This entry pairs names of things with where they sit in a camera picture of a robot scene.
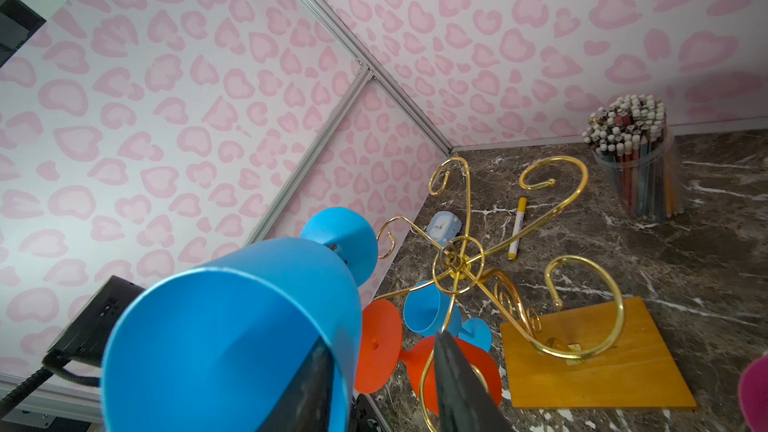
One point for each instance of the clear cup of pencils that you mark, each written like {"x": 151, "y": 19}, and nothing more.
{"x": 631, "y": 141}

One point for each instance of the red wine glass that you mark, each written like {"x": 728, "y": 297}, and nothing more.
{"x": 381, "y": 350}

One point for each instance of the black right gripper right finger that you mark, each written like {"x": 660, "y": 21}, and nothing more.
{"x": 464, "y": 404}

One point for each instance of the gold wire glass rack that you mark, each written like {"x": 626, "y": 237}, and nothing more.
{"x": 461, "y": 266}

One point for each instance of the white yellow marker pen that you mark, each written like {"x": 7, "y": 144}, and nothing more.
{"x": 518, "y": 226}

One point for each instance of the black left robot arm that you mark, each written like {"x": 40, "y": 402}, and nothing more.
{"x": 85, "y": 338}

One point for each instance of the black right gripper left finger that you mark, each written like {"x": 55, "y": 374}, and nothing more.
{"x": 298, "y": 386}

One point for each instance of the light blue alarm clock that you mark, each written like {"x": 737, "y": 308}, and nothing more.
{"x": 444, "y": 227}

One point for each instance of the blue wine glass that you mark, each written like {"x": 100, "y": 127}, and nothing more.
{"x": 189, "y": 353}
{"x": 426, "y": 309}

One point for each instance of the pink wine glass back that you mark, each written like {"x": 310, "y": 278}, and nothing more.
{"x": 753, "y": 394}

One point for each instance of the blue wine glass front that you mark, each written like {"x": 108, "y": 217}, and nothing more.
{"x": 189, "y": 353}

